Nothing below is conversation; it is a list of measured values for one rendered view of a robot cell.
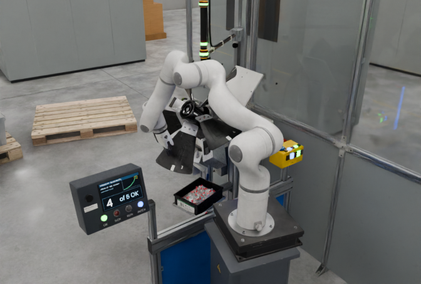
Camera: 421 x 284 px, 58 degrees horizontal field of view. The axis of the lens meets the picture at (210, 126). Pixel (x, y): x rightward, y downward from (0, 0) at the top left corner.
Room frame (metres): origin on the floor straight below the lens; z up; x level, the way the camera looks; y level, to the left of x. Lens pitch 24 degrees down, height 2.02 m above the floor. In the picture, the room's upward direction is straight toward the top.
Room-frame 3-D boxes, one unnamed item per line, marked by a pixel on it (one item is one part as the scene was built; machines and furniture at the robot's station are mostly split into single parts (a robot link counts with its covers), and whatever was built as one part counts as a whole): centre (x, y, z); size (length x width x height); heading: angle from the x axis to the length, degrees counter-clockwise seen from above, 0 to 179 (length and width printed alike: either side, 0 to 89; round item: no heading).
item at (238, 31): (2.54, -0.18, 1.54); 0.10 x 0.07 x 0.09; 160
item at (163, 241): (1.60, -0.09, 0.82); 0.90 x 0.04 x 0.08; 125
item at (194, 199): (1.69, 0.06, 0.83); 0.19 x 0.14 x 0.04; 142
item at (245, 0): (2.63, -0.21, 0.90); 0.08 x 0.06 x 1.80; 70
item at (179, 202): (1.70, 0.06, 0.85); 0.22 x 0.17 x 0.07; 142
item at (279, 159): (1.83, -0.41, 1.02); 0.16 x 0.10 x 0.11; 125
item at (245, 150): (1.25, -0.15, 1.32); 0.19 x 0.12 x 0.24; 132
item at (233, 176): (2.26, -0.16, 0.58); 0.09 x 0.05 x 1.15; 35
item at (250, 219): (1.27, -0.17, 1.10); 0.19 x 0.19 x 0.18
